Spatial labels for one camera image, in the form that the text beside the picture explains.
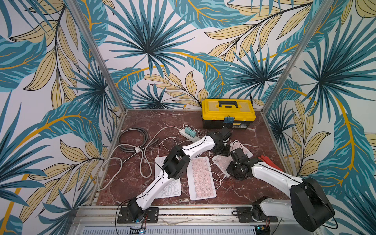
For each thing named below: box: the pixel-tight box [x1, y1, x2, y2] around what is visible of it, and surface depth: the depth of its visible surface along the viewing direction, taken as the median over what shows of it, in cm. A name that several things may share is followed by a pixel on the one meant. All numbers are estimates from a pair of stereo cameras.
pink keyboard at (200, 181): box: [186, 156, 217, 201], surface depth 87 cm
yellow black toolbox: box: [201, 98, 257, 129], surface depth 100 cm
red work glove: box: [257, 155, 283, 172], surface depth 94 cm
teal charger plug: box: [184, 126, 197, 138], surface depth 100 cm
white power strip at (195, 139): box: [179, 128, 201, 143], surface depth 103 cm
